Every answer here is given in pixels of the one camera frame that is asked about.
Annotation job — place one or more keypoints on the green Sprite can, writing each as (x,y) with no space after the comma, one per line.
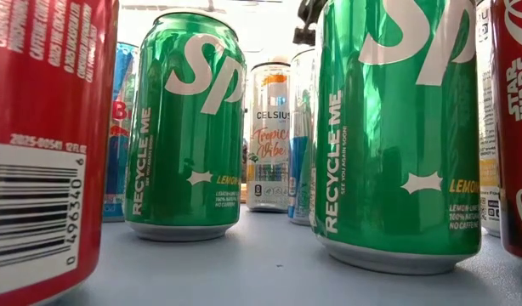
(393,149)
(184,149)

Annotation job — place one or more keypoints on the red Coca-Cola can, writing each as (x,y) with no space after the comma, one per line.
(516,127)
(40,85)

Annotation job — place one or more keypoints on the blue silver Red Bull can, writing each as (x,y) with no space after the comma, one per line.
(301,149)
(121,127)

